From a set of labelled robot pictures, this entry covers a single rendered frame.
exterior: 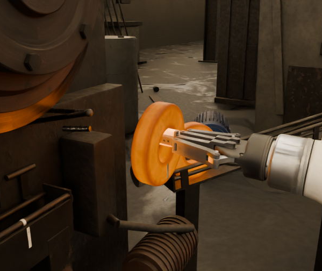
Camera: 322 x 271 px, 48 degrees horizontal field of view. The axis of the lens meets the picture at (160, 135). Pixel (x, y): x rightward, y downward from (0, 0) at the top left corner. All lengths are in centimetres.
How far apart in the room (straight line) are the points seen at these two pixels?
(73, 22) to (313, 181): 43
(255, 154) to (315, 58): 252
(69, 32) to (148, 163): 24
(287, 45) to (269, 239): 170
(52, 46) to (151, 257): 53
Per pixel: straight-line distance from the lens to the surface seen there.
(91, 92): 95
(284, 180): 58
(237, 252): 184
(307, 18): 310
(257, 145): 59
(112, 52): 328
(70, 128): 65
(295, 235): 205
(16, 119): 64
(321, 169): 57
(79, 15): 61
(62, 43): 58
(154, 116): 63
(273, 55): 320
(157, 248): 91
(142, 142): 61
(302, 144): 59
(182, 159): 98
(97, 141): 80
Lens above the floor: 105
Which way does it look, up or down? 18 degrees down
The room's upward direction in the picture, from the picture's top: straight up
